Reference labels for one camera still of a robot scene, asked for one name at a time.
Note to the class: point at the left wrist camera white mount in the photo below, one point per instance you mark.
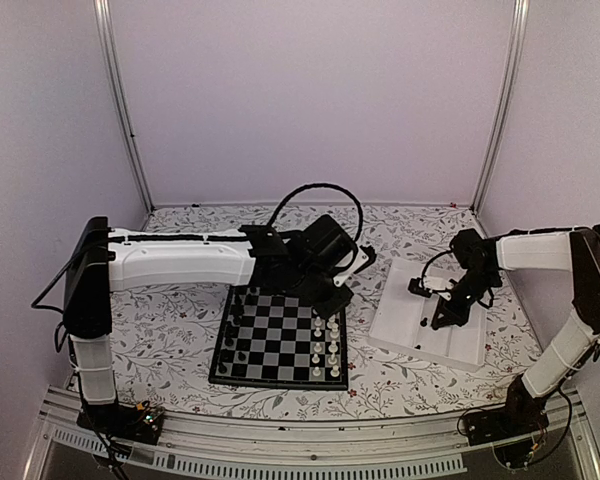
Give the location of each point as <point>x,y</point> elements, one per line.
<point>354,263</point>

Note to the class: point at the front aluminium rail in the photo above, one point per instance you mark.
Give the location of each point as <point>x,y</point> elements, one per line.
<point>207,447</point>

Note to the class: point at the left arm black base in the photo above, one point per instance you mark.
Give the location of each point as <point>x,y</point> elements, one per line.
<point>140,423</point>

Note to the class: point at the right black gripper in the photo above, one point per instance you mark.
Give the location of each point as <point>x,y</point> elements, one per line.
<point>453,316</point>

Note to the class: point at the floral patterned table mat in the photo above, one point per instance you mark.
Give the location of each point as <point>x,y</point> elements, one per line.
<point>164,336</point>

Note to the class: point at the aluminium frame post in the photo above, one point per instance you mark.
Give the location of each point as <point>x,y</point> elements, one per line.
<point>104,25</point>
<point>512,62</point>

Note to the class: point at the white chess pieces row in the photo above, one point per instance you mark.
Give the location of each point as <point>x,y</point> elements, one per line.
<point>326,350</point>

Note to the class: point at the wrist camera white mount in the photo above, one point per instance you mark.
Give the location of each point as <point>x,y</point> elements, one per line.
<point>354,263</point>
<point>426,287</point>

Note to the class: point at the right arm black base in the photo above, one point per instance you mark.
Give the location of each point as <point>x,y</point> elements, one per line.
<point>505,422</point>

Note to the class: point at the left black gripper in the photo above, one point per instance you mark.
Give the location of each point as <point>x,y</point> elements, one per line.
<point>331,307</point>

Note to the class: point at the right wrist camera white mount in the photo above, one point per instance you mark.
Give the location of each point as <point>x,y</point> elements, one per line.
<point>426,287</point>

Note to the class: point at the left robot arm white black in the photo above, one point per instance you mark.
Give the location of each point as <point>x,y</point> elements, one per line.
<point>312,264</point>

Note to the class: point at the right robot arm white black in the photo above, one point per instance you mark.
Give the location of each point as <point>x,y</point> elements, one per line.
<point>564,261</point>

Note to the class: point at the black and grey chessboard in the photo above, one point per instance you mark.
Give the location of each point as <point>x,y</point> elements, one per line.
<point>275,336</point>

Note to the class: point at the left aluminium frame post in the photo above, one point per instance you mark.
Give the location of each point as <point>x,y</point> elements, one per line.
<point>104,25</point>

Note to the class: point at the white plastic divided tray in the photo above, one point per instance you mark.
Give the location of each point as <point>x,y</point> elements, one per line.
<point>403,324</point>

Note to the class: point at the right aluminium frame post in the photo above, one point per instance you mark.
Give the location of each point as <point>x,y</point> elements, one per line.
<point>512,62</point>

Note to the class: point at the black chess pieces pile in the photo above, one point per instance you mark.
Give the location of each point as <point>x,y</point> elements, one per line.
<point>421,334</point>

